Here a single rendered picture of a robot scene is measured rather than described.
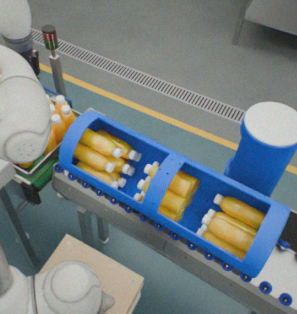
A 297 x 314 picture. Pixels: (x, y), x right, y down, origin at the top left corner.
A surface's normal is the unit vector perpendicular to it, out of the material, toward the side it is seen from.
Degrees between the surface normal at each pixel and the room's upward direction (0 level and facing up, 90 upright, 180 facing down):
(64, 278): 10
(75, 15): 0
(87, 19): 0
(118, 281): 5
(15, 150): 80
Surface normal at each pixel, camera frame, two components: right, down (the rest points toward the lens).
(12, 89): -0.14, -0.73
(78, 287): 0.13, -0.60
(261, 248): -0.34, 0.03
